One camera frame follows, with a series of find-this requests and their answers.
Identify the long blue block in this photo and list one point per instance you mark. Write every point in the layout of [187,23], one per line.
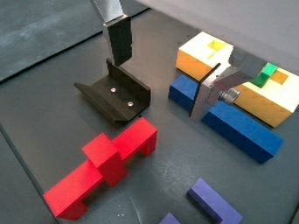
[247,134]

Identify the red cross-shaped block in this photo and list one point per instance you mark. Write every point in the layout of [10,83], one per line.
[105,166]

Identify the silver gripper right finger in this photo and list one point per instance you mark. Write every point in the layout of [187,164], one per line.
[217,86]

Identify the purple block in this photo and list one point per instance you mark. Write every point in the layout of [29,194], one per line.
[218,208]

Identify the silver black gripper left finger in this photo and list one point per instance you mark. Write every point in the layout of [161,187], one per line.
[117,28]

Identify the black angled bracket holder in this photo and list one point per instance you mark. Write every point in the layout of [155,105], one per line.
[119,95]

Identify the yellow slotted board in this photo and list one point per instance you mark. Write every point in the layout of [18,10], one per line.
[273,102]

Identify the long green block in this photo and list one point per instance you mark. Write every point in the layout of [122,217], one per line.
[266,73]

